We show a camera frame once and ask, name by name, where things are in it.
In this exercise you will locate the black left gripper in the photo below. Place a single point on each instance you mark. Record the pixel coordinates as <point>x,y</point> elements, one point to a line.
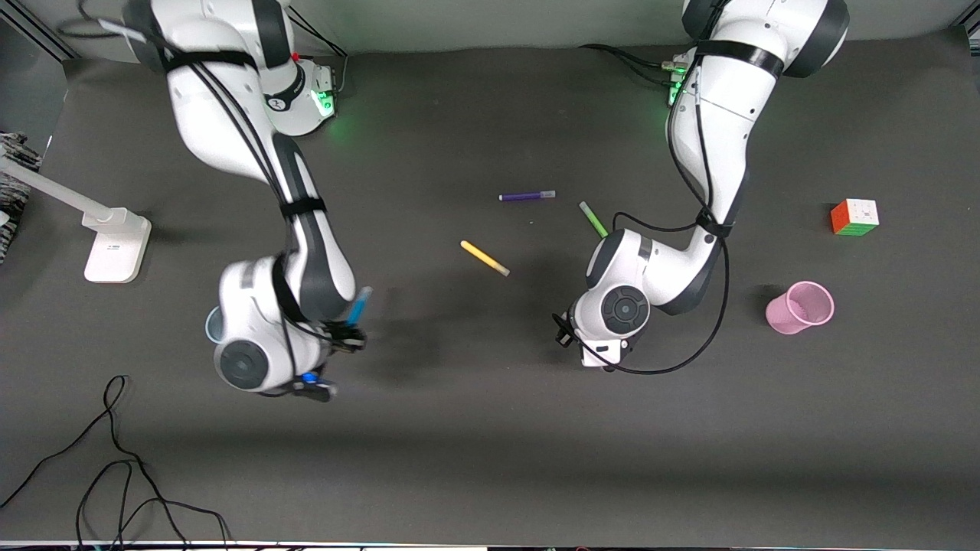
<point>560,336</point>

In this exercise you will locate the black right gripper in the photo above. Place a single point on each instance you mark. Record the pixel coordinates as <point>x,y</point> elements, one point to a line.
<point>342,336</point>

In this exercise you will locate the blue marker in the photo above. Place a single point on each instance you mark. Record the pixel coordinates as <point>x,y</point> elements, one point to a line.
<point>360,306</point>

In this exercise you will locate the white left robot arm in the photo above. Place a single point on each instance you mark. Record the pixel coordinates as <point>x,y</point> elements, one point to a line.
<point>720,138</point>

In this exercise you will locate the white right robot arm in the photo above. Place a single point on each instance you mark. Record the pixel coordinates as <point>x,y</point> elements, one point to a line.
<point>306,252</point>

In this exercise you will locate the yellow marker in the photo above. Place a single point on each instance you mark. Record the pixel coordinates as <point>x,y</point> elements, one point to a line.
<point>484,257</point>

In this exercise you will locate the green marker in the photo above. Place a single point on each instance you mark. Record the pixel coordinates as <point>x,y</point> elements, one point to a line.
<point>591,216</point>

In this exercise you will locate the light blue plastic cup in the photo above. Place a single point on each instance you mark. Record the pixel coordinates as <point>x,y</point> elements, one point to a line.
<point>212,325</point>

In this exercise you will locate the purple marker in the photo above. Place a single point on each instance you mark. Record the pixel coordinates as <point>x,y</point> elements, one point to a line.
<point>524,196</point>

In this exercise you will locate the pink plastic cup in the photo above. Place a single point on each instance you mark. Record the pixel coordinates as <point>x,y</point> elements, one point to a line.
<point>796,312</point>

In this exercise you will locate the white desk lamp stand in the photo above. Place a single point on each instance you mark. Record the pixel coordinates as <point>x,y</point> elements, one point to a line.
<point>115,252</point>

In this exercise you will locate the multicolour puzzle cube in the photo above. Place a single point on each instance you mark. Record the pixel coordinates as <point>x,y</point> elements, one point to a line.
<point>856,218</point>

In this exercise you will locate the dark textured object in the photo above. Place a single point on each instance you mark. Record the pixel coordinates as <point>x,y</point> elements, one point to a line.
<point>11,200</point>

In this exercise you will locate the aluminium frame bar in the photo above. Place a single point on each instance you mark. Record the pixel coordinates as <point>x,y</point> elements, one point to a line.
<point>38,34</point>

